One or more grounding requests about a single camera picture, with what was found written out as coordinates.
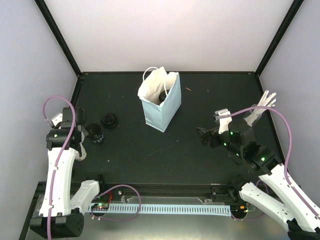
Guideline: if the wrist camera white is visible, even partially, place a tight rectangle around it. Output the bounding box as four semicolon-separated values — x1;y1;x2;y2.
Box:
50;112;63;128
214;108;232;135

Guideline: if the left circuit board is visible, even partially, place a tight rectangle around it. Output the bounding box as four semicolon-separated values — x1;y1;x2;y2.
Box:
91;203;109;211

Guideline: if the black frame post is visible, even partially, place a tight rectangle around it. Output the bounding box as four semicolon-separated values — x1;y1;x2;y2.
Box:
34;0;82;77
254;0;304;77

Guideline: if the black aluminium frame rail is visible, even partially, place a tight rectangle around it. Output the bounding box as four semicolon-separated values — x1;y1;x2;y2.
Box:
37;180;241;201

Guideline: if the right circuit board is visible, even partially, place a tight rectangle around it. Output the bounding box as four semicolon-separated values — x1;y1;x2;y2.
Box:
230;203;257;213

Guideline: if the light blue slotted cable duct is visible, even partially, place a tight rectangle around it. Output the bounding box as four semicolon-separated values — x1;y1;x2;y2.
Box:
87;203;232;217

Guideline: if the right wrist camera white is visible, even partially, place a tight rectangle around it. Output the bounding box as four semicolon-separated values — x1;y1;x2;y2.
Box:
214;108;232;135

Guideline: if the black coffee cup lid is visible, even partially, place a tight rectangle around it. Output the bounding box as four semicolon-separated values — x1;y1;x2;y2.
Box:
100;112;118;129

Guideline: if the clear glass straw holder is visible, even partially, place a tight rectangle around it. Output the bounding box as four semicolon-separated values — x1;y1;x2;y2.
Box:
244;108;265;127

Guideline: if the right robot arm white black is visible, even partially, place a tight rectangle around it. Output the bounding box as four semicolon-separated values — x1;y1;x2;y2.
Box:
196;119;320;240

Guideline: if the light blue paper bag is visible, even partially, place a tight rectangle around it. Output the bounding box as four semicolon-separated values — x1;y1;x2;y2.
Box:
137;66;182;133

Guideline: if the right black frame post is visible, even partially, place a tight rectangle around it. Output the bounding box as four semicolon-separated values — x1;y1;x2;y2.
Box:
254;0;304;77

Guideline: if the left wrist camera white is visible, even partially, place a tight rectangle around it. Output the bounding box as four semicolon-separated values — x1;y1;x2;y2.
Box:
50;112;63;128

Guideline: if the left black frame post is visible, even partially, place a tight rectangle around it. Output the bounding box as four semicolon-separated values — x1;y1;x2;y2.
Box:
34;0;82;77

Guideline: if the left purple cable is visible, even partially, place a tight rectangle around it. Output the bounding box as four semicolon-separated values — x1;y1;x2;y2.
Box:
42;95;142;240

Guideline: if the black paper coffee cup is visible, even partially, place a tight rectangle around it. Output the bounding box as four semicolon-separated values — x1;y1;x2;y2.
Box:
158;89;170;103
85;123;104;144

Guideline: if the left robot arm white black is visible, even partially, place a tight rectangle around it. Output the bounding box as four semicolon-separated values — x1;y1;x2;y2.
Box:
29;107;108;240

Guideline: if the circuit board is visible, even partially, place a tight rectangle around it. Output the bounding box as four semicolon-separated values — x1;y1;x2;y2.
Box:
230;203;257;213
91;203;109;211

